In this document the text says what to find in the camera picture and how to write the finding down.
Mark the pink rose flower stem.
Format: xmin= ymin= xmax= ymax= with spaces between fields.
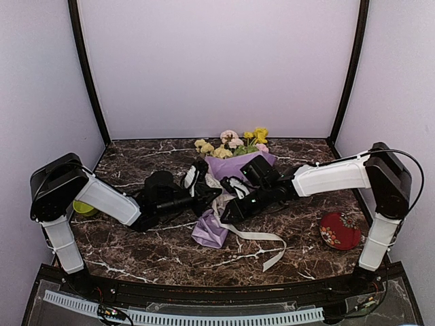
xmin=220 ymin=130 xmax=269 ymax=156

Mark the lime green bowl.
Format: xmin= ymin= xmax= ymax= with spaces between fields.
xmin=73 ymin=200 xmax=98 ymax=217

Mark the pink purple wrapping paper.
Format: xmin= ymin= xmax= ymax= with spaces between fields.
xmin=192 ymin=151 xmax=281 ymax=249

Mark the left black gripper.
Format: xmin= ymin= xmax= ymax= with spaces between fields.
xmin=156 ymin=185 xmax=222 ymax=217

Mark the white ribbon strap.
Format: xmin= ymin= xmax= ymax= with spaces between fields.
xmin=203 ymin=173 xmax=288 ymax=272

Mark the red floral dish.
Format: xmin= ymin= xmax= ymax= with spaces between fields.
xmin=319 ymin=212 xmax=362 ymax=251

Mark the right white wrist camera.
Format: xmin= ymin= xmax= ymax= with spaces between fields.
xmin=220 ymin=177 xmax=251 ymax=199

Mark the yellow fuzzy poppy stem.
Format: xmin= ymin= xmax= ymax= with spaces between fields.
xmin=243 ymin=127 xmax=269 ymax=145

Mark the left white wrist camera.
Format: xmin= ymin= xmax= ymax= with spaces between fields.
xmin=180 ymin=160 xmax=209 ymax=197

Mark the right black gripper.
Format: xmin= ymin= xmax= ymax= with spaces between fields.
xmin=220 ymin=183 xmax=274 ymax=223

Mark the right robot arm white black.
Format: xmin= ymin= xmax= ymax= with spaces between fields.
xmin=220 ymin=143 xmax=412 ymax=295

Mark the right black frame post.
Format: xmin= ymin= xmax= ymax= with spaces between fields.
xmin=327 ymin=0 xmax=370 ymax=147

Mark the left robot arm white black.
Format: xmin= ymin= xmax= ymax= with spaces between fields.
xmin=30 ymin=153 xmax=222 ymax=296

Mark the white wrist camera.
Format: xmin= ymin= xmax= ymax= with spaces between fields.
xmin=180 ymin=160 xmax=209 ymax=197
xmin=220 ymin=177 xmax=251 ymax=199

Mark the white slotted cable duct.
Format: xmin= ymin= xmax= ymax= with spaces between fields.
xmin=43 ymin=290 xmax=324 ymax=325

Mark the black front table rail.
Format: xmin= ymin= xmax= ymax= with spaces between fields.
xmin=72 ymin=272 xmax=354 ymax=306

